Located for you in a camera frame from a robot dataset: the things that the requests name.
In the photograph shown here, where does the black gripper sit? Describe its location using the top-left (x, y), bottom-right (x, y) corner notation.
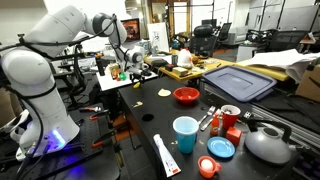
top-left (128, 64), bottom-right (151, 85)

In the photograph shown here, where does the orange small object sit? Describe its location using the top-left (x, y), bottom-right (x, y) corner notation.
top-left (111, 67), bottom-right (121, 81)

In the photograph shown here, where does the small white table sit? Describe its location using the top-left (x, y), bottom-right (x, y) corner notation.
top-left (96, 69), bottom-right (159, 93)

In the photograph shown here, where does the tan paper disc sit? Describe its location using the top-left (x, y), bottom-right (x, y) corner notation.
top-left (157, 87), bottom-right (173, 98)

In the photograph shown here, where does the black bottle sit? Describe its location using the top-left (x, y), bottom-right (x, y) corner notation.
top-left (95, 52), bottom-right (106, 77)

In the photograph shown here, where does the tan book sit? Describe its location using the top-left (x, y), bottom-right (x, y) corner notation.
top-left (172, 66), bottom-right (190, 78)

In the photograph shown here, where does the white drawing board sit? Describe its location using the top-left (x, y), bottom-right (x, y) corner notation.
top-left (147, 22), bottom-right (171, 54)

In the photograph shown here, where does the red bowl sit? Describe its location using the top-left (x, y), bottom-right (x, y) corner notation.
top-left (172, 86), bottom-right (201, 105)

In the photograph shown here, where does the white rounded bag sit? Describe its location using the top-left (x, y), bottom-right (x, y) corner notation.
top-left (176, 47), bottom-right (194, 70)

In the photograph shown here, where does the yellow wooden table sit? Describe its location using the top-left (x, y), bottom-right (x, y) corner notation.
top-left (143, 49), bottom-right (291, 83)

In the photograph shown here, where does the blue plastic cup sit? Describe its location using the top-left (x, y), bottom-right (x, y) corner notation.
top-left (172, 115), bottom-right (200, 155)

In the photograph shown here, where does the black office chair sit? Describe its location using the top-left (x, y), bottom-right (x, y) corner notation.
top-left (189, 24), bottom-right (218, 58)

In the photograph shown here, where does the silver fork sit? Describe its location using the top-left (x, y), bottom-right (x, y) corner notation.
top-left (200, 108), bottom-right (222, 132)
top-left (198, 105), bottom-right (217, 125)

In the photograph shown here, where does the white toothpaste tube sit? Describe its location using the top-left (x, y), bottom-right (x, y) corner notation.
top-left (152, 133), bottom-right (182, 179)

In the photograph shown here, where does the orange sauce bottle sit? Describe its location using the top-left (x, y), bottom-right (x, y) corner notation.
top-left (209, 112), bottom-right (221, 137)

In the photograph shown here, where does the black breadboard table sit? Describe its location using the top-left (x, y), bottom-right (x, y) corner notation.
top-left (0, 102), bottom-right (122, 180)

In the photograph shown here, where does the red plastic cup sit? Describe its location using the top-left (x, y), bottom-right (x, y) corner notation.
top-left (220, 104), bottom-right (242, 131)

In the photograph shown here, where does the blue bin lid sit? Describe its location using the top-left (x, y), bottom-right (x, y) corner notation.
top-left (201, 65), bottom-right (278, 103)

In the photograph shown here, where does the blue plate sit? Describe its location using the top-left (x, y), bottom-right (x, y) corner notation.
top-left (206, 136), bottom-right (237, 159)

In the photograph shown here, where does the white egg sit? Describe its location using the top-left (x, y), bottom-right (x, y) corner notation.
top-left (200, 158), bottom-right (215, 172)

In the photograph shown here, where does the red block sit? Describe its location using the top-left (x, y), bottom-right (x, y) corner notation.
top-left (225, 126), bottom-right (243, 147)

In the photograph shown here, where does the white paper stack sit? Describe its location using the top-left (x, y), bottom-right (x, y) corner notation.
top-left (244, 48), bottom-right (320, 84)

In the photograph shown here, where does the cardboard box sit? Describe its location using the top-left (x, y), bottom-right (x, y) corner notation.
top-left (295, 64), bottom-right (320, 103)

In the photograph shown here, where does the black orange-handled clamp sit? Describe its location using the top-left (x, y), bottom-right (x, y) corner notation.
top-left (92, 131), bottom-right (116, 149)
top-left (88, 109), bottom-right (111, 122)

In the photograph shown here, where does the silver wrench orange handle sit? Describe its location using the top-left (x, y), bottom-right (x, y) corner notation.
top-left (79, 105), bottom-right (103, 114)

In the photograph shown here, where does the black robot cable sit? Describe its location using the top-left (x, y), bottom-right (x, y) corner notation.
top-left (0, 13), bottom-right (119, 69)

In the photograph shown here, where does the grey kettle black handle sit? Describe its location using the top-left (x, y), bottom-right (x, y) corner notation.
top-left (243, 116), bottom-right (298, 166)

